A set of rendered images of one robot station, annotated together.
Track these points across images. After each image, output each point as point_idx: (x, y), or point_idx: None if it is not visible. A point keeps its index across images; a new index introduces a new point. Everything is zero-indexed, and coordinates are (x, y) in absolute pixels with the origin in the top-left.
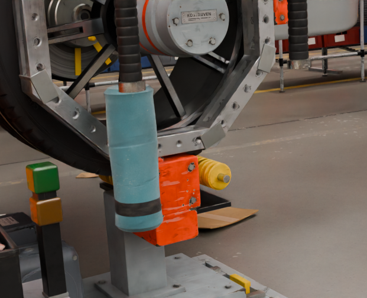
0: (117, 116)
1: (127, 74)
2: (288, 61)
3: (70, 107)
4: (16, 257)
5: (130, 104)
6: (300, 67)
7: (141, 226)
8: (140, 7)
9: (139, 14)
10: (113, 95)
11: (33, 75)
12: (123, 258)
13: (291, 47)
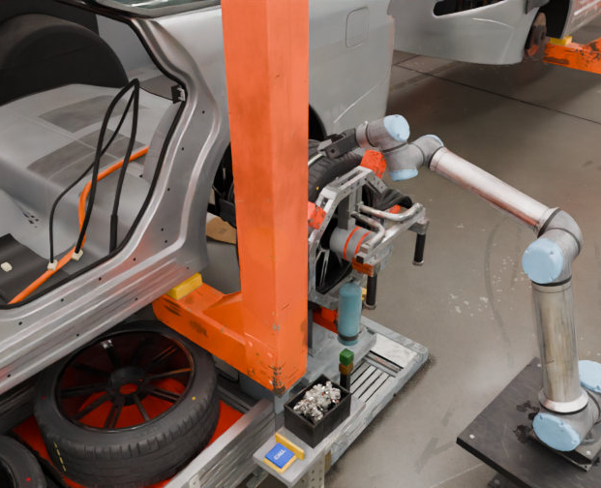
0: (349, 305)
1: (372, 303)
2: (414, 262)
3: (319, 297)
4: (350, 396)
5: (356, 300)
6: (420, 265)
7: (354, 344)
8: (352, 249)
9: (351, 252)
10: (348, 297)
11: (310, 291)
12: (310, 333)
13: (416, 257)
